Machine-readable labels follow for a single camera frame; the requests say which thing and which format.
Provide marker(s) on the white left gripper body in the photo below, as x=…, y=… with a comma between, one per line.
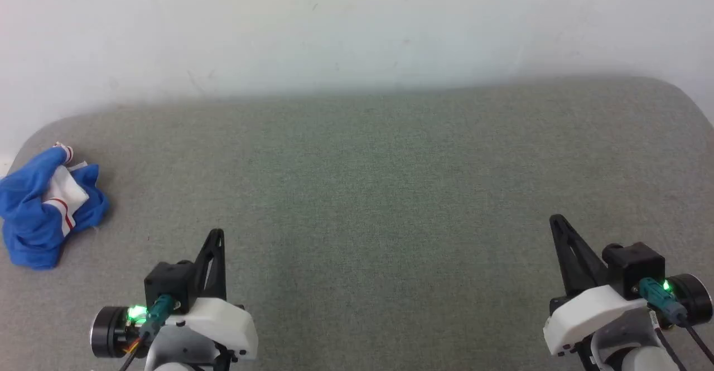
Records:
x=223, y=321

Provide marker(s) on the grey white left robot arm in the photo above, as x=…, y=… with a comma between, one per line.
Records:
x=109, y=332

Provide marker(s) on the blue white baseball-style shirt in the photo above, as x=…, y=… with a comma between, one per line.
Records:
x=30, y=223

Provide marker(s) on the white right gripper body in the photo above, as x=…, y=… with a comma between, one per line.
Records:
x=591, y=312

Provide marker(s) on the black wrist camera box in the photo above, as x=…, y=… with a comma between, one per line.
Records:
x=636, y=265
x=167, y=279

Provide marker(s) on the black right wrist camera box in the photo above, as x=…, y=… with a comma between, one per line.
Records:
x=636, y=265

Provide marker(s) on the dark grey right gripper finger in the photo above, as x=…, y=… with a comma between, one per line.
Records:
x=574, y=259

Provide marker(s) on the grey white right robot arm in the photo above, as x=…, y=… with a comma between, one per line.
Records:
x=694, y=295

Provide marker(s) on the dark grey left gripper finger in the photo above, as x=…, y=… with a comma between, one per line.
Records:
x=212, y=270

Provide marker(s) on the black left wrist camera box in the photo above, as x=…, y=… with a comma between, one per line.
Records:
x=167, y=279

